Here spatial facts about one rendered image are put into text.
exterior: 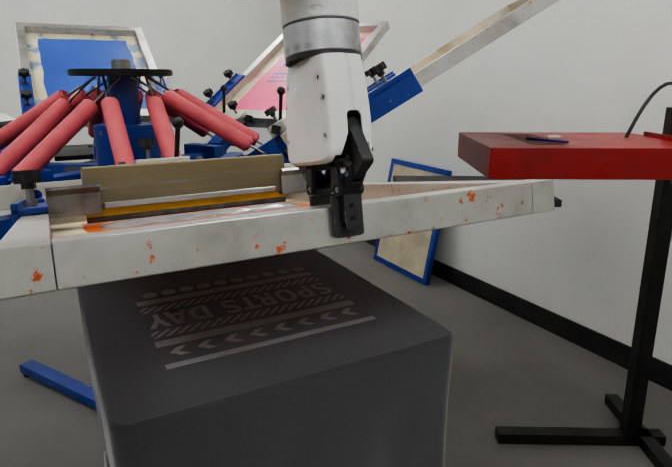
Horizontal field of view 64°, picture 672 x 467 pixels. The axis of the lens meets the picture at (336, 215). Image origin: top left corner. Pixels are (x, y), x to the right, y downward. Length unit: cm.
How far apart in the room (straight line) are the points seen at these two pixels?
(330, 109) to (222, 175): 62
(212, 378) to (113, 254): 26
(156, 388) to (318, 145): 34
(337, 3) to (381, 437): 54
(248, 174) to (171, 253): 65
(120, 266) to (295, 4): 28
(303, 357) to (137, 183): 50
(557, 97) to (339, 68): 247
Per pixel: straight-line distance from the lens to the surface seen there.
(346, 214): 51
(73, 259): 46
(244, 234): 49
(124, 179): 105
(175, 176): 106
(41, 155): 165
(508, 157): 160
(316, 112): 50
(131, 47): 311
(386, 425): 78
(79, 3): 521
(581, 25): 288
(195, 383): 67
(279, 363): 70
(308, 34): 52
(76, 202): 103
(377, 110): 146
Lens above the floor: 129
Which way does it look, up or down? 14 degrees down
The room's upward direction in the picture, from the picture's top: straight up
